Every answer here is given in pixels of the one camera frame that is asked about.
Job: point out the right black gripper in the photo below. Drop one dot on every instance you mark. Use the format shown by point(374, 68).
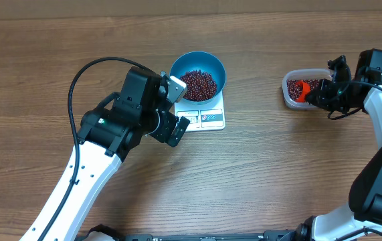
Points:
point(328, 92)

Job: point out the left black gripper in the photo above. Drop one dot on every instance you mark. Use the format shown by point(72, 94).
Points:
point(165, 126)

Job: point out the red scoop with blue handle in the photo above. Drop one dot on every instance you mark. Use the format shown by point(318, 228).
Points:
point(305, 90)

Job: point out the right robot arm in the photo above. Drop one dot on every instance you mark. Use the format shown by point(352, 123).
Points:
point(362, 215)

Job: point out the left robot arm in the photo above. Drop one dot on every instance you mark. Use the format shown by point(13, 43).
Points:
point(106, 135)

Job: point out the white digital kitchen scale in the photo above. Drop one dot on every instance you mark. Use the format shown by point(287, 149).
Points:
point(203, 116)

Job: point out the red beans in bowl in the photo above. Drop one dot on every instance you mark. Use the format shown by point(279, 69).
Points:
point(200, 85)

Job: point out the blue metal bowl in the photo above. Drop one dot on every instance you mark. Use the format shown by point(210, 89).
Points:
point(203, 61)

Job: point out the clear plastic container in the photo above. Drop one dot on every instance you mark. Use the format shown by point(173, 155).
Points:
point(303, 74)

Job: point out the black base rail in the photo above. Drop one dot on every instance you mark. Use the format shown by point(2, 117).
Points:
point(105, 233)

